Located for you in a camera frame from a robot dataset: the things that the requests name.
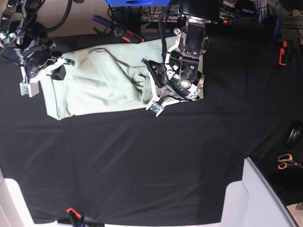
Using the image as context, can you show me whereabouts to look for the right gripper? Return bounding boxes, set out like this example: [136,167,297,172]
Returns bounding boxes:
[0,23,75,97]

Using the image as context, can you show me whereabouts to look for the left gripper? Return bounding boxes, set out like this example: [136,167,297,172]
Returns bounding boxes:
[142,22,209,117]

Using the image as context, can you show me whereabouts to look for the light green T-shirt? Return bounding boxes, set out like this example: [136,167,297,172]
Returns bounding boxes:
[39,36,205,121]

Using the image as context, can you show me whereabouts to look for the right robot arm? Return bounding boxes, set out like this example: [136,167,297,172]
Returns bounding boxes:
[0,0,75,97]

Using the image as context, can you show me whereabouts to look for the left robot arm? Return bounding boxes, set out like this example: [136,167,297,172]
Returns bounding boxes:
[142,0,220,116]

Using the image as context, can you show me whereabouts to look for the black table cloth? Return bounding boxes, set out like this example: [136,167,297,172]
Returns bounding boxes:
[0,35,303,226]

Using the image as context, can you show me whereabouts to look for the white box left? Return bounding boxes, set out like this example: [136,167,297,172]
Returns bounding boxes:
[0,173,34,227]

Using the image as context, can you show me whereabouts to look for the white box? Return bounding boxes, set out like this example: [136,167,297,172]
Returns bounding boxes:
[0,173,34,227]
[220,157,298,227]

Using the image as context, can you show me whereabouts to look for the red black clamp right edge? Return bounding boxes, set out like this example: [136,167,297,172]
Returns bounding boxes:
[272,17,293,66]

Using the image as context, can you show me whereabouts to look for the red black clamp edge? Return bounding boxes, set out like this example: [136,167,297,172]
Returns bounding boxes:
[272,17,293,66]
[57,207,105,227]

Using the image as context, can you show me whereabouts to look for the red black clamp bottom edge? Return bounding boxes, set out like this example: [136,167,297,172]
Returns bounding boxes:
[57,207,105,227]

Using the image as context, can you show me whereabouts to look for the black tape roll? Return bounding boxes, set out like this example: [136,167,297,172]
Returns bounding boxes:
[284,126,303,149]

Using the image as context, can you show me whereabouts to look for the white box right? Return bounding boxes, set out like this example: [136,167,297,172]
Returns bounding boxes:
[220,157,298,227]

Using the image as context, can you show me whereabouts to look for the red black clamp with blue handle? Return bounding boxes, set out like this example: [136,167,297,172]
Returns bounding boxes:
[93,15,144,44]

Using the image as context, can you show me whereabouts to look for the blue camera mount base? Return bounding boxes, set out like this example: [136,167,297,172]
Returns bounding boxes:
[105,0,170,7]

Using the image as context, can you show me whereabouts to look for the orange handled scissors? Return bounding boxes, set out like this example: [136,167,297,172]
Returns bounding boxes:
[277,153,303,170]

